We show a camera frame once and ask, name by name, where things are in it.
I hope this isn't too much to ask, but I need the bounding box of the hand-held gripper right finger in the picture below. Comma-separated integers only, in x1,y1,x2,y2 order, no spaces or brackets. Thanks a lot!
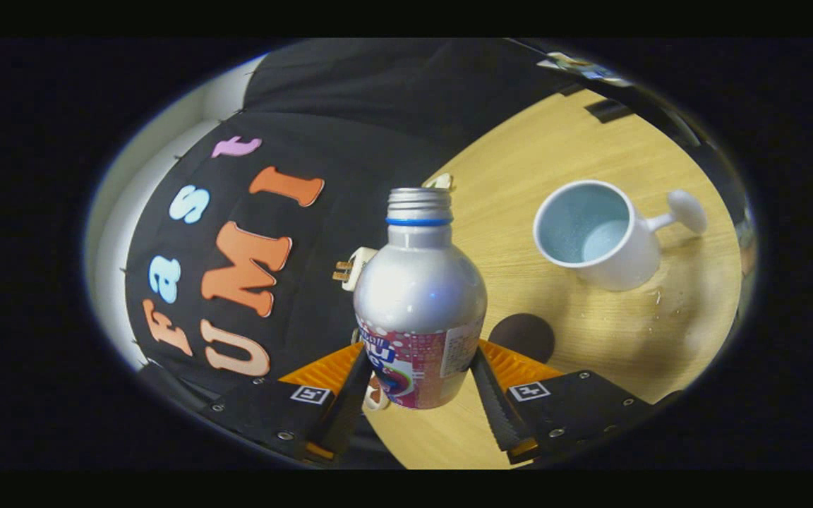
469,340,682,466

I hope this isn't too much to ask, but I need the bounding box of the black backdrop cloth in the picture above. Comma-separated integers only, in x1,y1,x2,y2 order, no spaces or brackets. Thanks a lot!
124,39,591,470

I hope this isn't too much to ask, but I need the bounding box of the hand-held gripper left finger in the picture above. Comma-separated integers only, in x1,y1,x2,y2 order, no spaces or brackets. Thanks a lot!
202,342,373,466

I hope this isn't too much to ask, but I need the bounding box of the wooden table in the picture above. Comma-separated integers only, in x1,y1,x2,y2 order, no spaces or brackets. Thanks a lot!
363,88,742,470

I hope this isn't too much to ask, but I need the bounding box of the dark brown round coaster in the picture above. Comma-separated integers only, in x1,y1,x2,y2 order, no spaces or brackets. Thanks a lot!
488,313,556,364

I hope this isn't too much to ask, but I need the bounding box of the white round plate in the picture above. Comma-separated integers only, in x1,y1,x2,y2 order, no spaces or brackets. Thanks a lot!
364,373,391,411

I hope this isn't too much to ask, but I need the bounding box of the silver juice bottle pink label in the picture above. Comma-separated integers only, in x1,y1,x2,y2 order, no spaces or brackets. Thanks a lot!
352,187,488,410

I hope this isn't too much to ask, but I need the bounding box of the white cup blue inside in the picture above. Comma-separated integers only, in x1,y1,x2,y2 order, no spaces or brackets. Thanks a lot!
533,180,709,291

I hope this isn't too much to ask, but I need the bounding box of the white toaster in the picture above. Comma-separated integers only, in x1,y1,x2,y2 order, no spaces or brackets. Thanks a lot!
339,246,379,291

